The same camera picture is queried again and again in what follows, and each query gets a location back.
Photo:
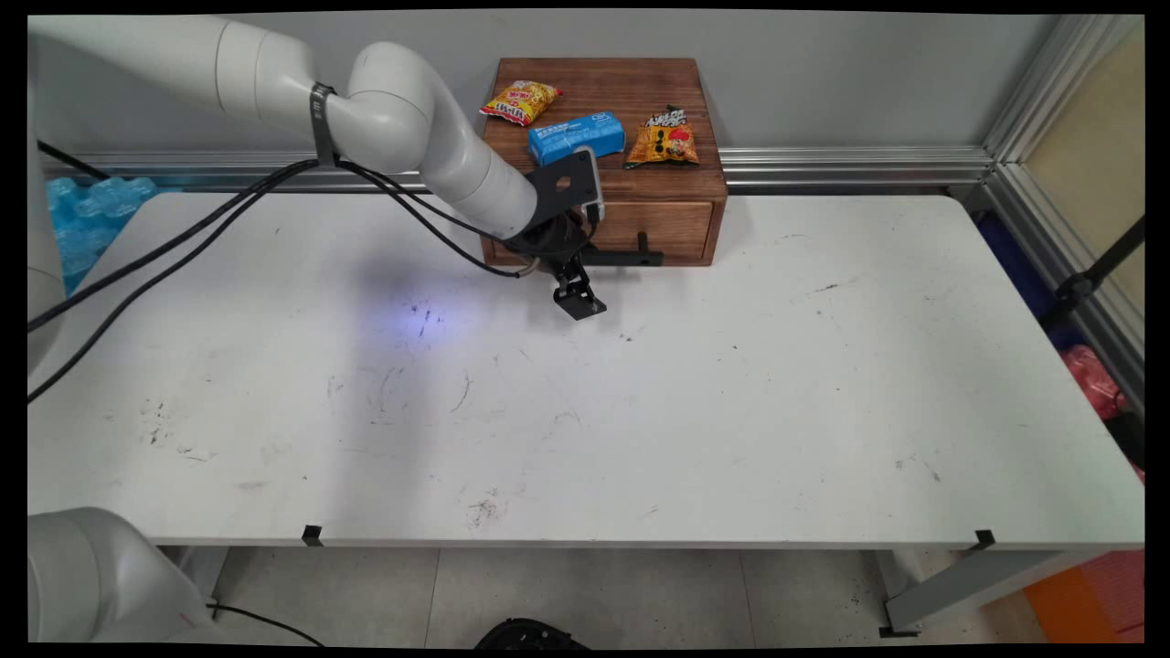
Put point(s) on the yellow red snack bag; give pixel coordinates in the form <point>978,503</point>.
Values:
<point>521,100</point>

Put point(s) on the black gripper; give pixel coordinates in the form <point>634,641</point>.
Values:
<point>548,239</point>

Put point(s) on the blue water bottle pack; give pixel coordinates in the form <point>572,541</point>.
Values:
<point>87,219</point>

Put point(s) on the white table leg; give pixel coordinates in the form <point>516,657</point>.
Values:
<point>978,585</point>

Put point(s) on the horizontal aluminium rail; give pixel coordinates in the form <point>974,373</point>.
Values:
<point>850,167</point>

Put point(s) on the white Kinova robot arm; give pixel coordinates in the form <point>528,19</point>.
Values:
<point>393,100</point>

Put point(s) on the black pole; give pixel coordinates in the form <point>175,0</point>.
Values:
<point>1092,274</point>

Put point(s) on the red plastic bag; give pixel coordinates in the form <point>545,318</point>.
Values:
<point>1092,379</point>

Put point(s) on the blue carton box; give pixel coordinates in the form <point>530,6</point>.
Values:
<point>576,137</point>

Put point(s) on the aluminium corner frame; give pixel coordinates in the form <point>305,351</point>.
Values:
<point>1042,183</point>

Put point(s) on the orange snack bag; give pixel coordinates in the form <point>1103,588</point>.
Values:
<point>663,144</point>

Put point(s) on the black tape mark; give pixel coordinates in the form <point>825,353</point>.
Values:
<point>983,540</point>
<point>313,535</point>

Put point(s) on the brown wooden drawer cabinet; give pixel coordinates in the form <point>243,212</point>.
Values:
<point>631,183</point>

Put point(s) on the black round floor object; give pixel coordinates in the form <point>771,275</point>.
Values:
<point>530,634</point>

